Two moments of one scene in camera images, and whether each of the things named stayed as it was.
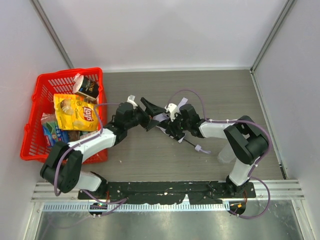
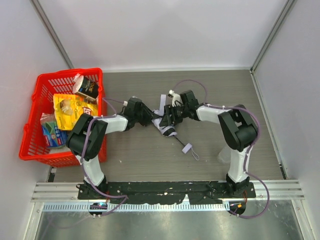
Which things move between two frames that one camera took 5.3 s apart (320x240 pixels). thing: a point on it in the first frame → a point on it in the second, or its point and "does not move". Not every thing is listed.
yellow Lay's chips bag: x=75 y=112 does not move
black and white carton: x=84 y=86 does not move
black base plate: x=165 y=192 does not move
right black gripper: x=172 y=127 → x=169 y=116
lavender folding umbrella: x=164 y=116 → x=167 y=130
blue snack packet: x=52 y=133 does not move
